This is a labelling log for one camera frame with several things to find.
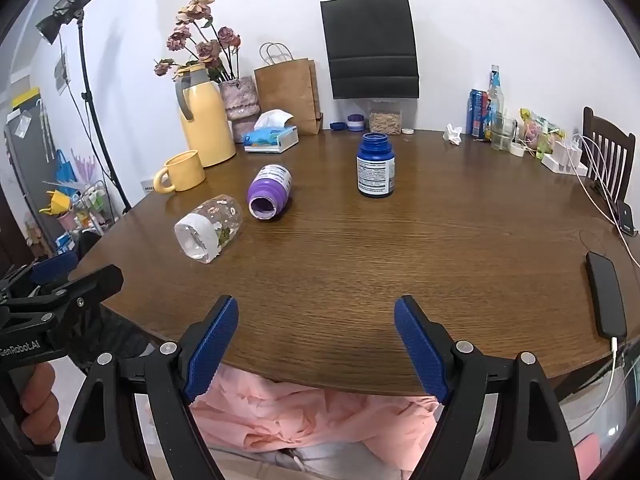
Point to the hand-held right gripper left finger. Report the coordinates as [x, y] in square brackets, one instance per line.
[212, 350]

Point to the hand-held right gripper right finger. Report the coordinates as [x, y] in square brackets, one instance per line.
[420, 350]

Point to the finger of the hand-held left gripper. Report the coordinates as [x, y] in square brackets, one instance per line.
[95, 282]
[52, 266]

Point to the clear floral cup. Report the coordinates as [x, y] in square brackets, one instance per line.
[215, 222]

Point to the person's left hand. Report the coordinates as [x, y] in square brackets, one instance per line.
[40, 405]

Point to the yellow toy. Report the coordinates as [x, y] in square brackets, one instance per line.
[57, 201]

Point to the grey cabinet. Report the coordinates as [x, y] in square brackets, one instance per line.
[25, 170]

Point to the blue bag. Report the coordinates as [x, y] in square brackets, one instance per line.
[64, 166]

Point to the pink cloth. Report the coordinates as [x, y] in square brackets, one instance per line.
[310, 415]

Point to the yellow mug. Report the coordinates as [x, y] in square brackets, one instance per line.
[185, 171]

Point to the grey cloth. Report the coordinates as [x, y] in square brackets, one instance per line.
[330, 465]

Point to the purple bottle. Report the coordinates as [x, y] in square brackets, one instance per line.
[272, 187]

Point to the blue bottle white label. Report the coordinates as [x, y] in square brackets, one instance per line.
[375, 170]

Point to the yellow thermos jug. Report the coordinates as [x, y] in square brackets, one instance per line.
[206, 125]

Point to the black smartphone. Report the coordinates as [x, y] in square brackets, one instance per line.
[606, 295]

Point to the blue tissue box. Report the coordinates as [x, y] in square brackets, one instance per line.
[270, 141]

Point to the crumpled white tissue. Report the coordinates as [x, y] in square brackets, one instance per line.
[453, 135]

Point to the small white cap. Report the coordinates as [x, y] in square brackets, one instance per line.
[516, 150]

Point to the clear drinking glass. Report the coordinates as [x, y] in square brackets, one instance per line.
[502, 135]

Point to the clear cereal container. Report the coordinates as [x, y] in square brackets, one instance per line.
[385, 120]

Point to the pink knitted vase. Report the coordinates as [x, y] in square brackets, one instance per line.
[240, 100]

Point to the small purple jar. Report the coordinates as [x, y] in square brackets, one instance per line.
[355, 123]

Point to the blue lid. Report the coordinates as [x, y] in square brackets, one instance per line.
[337, 126]

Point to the white power strip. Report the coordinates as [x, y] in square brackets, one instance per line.
[562, 157]

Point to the blue drink can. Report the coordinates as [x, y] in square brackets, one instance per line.
[477, 112]

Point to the colourful snack packet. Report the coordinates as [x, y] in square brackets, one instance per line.
[542, 132]

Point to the dried flower bouquet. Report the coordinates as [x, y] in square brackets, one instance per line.
[207, 50]

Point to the black studio light stand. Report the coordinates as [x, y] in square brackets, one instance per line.
[70, 2]

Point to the clear glass bottle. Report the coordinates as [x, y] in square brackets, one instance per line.
[494, 90]

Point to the brown paper bag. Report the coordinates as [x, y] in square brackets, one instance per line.
[287, 90]

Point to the dark wooden chair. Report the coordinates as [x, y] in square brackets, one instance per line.
[617, 147]

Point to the black paper bag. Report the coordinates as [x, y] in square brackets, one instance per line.
[370, 40]

